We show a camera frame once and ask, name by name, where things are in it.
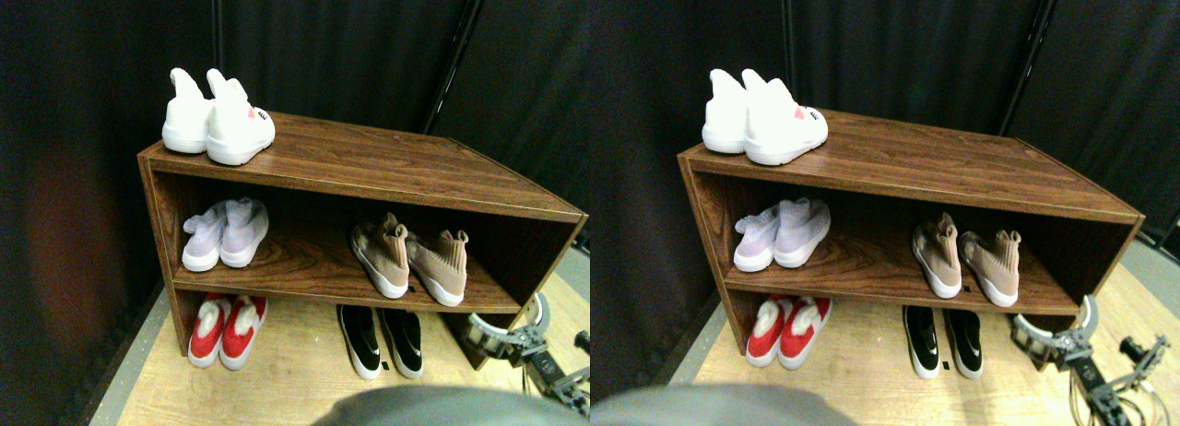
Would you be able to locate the white shoe with red mark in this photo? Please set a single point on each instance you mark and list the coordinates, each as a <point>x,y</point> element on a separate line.
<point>784,136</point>
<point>238,136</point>

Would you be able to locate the black shoe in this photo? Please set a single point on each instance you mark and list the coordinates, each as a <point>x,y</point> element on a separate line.
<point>922,345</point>
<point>404,345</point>
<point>359,345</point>
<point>965,345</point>

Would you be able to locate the black bracket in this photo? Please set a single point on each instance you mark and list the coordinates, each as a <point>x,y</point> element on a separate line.
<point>583,343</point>
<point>1143,357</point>

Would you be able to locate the lilac shoe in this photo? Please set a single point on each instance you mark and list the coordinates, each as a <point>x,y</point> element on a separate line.
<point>243,240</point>
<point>756,251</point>
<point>203,249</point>
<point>802,240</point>

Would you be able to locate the curtain stand pole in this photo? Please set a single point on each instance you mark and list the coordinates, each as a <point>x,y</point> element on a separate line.
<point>218,29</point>
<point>455,57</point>
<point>1031,57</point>

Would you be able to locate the beige shoe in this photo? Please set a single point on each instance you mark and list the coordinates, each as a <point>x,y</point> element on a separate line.
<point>441,274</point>
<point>994,274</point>
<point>938,260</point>
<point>383,260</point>

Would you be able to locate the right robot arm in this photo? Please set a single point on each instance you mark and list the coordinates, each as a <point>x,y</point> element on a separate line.
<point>562,384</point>
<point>1102,398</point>

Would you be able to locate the brown shoe rack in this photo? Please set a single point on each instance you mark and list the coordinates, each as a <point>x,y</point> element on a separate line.
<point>369,163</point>
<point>922,163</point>

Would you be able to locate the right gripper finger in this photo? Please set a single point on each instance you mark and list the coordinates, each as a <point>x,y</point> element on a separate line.
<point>1088,317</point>
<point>540,315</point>
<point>1034,332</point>
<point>489,332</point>

